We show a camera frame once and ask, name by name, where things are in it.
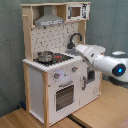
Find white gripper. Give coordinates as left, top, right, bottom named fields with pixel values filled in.
left=76, top=44, right=105, bottom=70

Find small metal cooking pot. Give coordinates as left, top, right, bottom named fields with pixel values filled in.
left=38, top=51, right=53, bottom=62

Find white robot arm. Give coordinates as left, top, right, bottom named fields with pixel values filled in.
left=76, top=44, right=128, bottom=85

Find wooden toy kitchen unit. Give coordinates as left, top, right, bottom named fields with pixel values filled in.
left=20, top=1, right=107, bottom=127

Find grey toy sink basin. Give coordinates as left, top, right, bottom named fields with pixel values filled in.
left=65, top=48, right=79, bottom=56

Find right red stove knob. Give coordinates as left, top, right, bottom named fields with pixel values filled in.
left=71, top=66, right=79, bottom=73

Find red stove knob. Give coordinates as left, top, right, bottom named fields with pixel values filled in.
left=71, top=66, right=79, bottom=73
left=54, top=73, right=60, bottom=79

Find black toy faucet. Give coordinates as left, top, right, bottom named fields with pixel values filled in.
left=67, top=33, right=83, bottom=49

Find white cabinet door with dispenser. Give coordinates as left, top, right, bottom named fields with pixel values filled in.
left=80, top=63, right=101, bottom=106

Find black toy stovetop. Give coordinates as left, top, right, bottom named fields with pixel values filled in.
left=35, top=53, right=71, bottom=67

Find left red stove knob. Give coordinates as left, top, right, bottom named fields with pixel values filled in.
left=54, top=73, right=60, bottom=79

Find toy microwave oven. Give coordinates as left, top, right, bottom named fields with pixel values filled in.
left=66, top=3, right=90, bottom=21

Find toy oven door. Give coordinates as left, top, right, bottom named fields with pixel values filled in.
left=49, top=79, right=77, bottom=122

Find grey range hood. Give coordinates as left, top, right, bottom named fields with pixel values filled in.
left=35, top=5, right=64, bottom=27

